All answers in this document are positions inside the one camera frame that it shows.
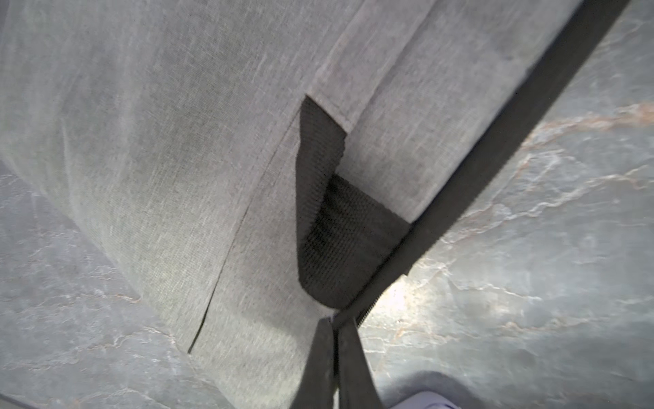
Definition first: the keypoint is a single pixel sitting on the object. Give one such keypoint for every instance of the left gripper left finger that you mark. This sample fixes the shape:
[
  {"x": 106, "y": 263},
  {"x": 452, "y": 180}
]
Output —
[{"x": 317, "y": 387}]

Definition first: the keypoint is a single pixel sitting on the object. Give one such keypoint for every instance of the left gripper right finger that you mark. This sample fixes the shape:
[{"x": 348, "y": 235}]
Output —
[{"x": 356, "y": 386}]

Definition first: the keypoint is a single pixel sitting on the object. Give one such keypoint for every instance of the grey laptop bag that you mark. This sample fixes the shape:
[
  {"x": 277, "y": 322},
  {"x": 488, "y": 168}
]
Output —
[{"x": 256, "y": 166}]

